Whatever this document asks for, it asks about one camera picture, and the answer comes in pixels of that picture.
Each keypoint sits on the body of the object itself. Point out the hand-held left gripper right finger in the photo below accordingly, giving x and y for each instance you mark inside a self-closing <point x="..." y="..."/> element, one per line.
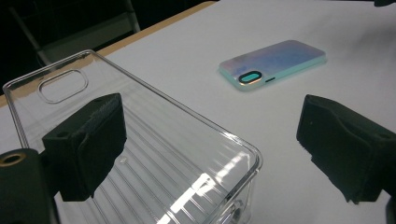
<point x="345" y="149"/>

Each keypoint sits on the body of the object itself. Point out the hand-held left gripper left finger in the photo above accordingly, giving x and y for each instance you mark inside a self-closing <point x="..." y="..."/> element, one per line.
<point x="90" y="146"/>

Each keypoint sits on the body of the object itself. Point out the clear ribbed plastic tray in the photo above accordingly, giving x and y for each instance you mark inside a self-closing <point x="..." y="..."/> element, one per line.
<point x="186" y="149"/>

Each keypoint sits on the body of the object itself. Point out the iridescent phone case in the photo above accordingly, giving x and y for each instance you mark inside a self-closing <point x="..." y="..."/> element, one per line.
<point x="274" y="63"/>

